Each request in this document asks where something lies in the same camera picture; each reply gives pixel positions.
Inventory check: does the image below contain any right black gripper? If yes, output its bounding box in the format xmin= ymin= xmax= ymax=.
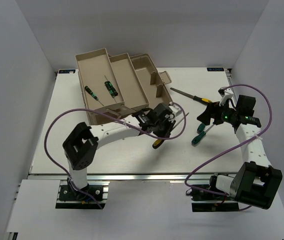
xmin=197 ymin=99 xmax=238 ymax=126

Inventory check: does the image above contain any green handle screwdriver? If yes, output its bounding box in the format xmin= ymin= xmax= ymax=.
xmin=196 ymin=123 xmax=215 ymax=134
xmin=191 ymin=131 xmax=206 ymax=146

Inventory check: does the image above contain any yellow-black file tool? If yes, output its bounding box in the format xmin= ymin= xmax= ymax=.
xmin=170 ymin=87 xmax=212 ymax=105

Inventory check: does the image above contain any yellow-black screwdriver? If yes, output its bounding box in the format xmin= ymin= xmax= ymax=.
xmin=152 ymin=117 xmax=185 ymax=149

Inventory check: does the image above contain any small green-black precision screwdriver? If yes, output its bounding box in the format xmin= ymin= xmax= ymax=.
xmin=104 ymin=76 xmax=118 ymax=102

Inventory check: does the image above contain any beige tool box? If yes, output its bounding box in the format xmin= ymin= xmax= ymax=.
xmin=75 ymin=48 xmax=172 ymax=119

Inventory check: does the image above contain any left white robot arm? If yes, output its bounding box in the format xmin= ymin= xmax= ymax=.
xmin=62 ymin=103 xmax=182 ymax=200

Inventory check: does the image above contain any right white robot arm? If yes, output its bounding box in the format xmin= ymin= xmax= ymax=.
xmin=197 ymin=92 xmax=283 ymax=210

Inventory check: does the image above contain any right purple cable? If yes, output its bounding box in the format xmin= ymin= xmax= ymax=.
xmin=184 ymin=83 xmax=273 ymax=212

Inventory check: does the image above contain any purple cable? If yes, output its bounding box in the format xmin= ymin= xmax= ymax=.
xmin=44 ymin=102 xmax=188 ymax=210
xmin=184 ymin=83 xmax=273 ymax=212

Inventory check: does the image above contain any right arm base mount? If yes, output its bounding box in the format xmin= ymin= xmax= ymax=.
xmin=185 ymin=188 xmax=240 ymax=213

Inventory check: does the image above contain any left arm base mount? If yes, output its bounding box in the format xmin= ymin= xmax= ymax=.
xmin=55 ymin=182 xmax=107 ymax=210

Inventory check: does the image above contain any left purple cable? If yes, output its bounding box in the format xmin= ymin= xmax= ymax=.
xmin=44 ymin=102 xmax=188 ymax=210

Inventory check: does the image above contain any aluminium table frame rail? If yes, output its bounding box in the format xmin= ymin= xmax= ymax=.
xmin=26 ymin=67 xmax=267 ymax=183

